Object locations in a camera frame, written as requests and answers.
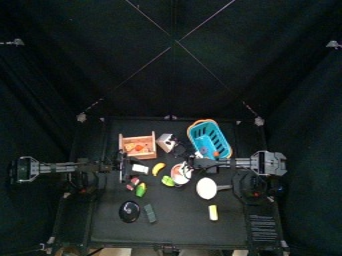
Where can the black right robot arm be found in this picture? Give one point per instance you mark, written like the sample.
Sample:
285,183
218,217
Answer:
249,163

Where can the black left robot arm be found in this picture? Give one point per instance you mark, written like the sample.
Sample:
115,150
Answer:
58,166

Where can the red and white toy piece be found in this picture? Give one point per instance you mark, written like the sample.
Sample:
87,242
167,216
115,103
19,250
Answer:
132,183

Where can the white toy block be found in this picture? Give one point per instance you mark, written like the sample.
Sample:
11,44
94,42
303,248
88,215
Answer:
140,169

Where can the orange toy in basket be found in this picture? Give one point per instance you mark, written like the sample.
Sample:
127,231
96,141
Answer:
215,154

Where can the orange toy food in crate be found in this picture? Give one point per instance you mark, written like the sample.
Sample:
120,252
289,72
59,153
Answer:
140,147

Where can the wooden toy crate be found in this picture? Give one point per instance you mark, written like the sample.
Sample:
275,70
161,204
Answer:
138,146

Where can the green and yellow toy corn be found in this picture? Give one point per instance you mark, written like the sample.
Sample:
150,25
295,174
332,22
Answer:
140,190

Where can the green toy lime slice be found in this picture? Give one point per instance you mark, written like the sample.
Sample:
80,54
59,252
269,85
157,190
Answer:
167,181

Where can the yellow toy banana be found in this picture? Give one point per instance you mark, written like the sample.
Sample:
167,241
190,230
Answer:
158,168

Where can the white toy frying pan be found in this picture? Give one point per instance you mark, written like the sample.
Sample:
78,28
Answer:
206,188

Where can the blue basket with orange rim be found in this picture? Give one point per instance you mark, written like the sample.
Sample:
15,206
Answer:
209,140

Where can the small white toy house box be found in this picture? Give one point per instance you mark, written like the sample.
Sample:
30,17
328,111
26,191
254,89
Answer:
167,142

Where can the black round bowl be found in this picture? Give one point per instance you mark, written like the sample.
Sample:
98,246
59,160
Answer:
130,211

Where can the dark green toy block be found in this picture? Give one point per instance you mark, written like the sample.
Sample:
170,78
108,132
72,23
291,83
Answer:
150,213

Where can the cream toy butter block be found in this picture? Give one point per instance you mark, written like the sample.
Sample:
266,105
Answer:
213,212

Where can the white printed label sticker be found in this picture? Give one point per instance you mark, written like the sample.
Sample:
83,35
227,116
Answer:
262,227

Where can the silver frame clamp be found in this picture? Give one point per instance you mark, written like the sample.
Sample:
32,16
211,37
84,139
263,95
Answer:
170,117
16,42
80,117
333,44
259,121

